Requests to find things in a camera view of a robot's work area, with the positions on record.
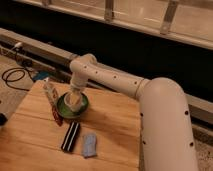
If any blue object on floor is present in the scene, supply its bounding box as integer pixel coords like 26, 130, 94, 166
33, 71, 51, 81

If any green ceramic bowl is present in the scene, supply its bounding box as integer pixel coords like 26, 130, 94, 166
56, 93, 89, 119

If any black white striped block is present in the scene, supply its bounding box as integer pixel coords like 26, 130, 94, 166
61, 122, 80, 152

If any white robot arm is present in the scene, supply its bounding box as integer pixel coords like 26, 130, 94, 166
70, 54, 199, 171

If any white plug adapter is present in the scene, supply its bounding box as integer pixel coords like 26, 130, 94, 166
14, 42, 23, 49

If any black coiled cable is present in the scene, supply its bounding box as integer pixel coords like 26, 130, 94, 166
1, 59, 36, 92

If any black object at table edge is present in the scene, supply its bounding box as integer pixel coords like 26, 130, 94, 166
0, 113, 8, 126

